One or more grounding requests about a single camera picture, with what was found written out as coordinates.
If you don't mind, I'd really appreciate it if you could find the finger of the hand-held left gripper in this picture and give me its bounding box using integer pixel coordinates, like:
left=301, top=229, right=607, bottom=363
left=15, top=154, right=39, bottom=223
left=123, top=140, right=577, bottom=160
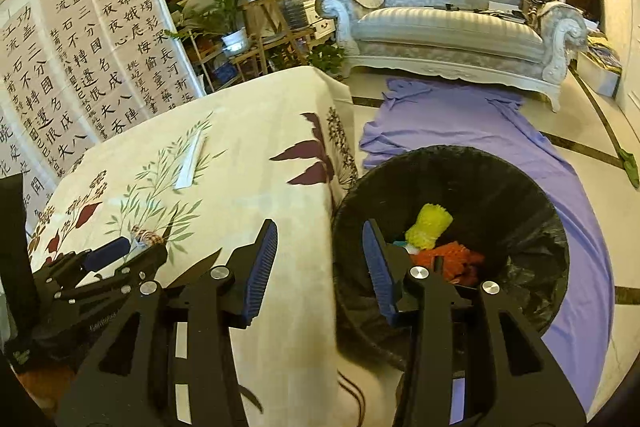
left=31, top=236, right=132, bottom=289
left=47, top=244, right=169, bottom=304

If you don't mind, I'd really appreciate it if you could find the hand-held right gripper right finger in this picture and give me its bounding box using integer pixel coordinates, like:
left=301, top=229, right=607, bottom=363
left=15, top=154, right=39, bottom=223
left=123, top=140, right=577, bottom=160
left=361, top=219, right=586, bottom=427

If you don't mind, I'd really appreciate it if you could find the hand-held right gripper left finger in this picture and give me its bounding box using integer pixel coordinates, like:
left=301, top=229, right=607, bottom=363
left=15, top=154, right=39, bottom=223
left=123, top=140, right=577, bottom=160
left=55, top=218, right=279, bottom=427

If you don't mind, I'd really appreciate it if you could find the striped snack wrapper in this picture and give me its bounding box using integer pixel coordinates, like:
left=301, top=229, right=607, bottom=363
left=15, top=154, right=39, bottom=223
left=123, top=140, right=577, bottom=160
left=131, top=229, right=164, bottom=249

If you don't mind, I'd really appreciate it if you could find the yellow cloth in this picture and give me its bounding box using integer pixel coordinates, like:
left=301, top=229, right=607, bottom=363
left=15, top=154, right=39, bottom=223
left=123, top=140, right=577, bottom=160
left=404, top=203, right=454, bottom=251

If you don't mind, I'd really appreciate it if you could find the orange knit piece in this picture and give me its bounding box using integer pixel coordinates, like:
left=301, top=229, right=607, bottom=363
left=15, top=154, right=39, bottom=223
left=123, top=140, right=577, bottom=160
left=413, top=243, right=475, bottom=267

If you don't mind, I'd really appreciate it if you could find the black bag-lined trash bin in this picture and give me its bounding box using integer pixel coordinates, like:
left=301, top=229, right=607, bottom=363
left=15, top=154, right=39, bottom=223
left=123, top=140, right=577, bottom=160
left=331, top=146, right=571, bottom=374

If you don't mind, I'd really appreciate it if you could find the dark upright object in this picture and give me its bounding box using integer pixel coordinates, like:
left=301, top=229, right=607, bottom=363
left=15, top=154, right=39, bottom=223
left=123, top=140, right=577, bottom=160
left=0, top=173, right=41, bottom=344

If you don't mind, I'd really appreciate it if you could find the white folded paper strip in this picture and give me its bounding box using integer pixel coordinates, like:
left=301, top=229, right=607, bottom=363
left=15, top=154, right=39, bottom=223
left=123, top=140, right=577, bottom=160
left=173, top=129, right=209, bottom=190

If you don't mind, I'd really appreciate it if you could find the floral tablecloth table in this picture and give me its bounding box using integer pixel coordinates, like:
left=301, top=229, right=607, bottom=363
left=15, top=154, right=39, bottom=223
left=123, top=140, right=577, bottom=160
left=25, top=66, right=362, bottom=427

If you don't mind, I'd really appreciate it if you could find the purple floor cloth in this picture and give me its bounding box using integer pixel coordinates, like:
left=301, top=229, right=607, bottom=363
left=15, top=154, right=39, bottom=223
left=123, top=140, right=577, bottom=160
left=359, top=77, right=615, bottom=424

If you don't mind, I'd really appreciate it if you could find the calligraphy screen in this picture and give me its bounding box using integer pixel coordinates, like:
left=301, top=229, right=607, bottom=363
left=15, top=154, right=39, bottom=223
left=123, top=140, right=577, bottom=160
left=0, top=0, right=197, bottom=230

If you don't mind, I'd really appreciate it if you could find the low plant shelf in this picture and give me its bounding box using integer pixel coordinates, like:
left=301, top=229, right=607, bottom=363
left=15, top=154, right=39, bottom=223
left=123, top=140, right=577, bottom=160
left=174, top=27, right=242, bottom=94

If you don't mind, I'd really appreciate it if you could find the small green floor plant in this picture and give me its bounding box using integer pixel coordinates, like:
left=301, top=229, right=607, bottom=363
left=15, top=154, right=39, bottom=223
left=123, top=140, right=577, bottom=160
left=307, top=43, right=347, bottom=80

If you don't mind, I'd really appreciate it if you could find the white plant pot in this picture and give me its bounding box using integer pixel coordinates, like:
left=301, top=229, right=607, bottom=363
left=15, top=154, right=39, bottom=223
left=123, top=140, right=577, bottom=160
left=221, top=28, right=250, bottom=54

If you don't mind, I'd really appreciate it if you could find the ornate grey sofa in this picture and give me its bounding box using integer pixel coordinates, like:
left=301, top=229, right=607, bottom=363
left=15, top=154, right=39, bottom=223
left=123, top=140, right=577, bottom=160
left=315, top=0, right=590, bottom=112

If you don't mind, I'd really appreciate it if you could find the white side table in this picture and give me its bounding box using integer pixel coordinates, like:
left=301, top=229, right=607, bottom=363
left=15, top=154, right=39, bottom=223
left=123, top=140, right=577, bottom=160
left=300, top=2, right=337, bottom=36

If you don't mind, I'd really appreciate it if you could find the green cloth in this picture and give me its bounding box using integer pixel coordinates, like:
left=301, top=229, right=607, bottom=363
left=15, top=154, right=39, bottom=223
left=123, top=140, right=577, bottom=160
left=617, top=147, right=640, bottom=189

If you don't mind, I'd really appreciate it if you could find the white box of items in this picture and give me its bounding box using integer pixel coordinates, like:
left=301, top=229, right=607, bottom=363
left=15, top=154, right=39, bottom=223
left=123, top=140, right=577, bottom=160
left=575, top=34, right=624, bottom=98

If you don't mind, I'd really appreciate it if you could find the dark patterned cloth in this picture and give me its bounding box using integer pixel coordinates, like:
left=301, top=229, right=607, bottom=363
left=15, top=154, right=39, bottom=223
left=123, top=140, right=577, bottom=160
left=520, top=0, right=557, bottom=24

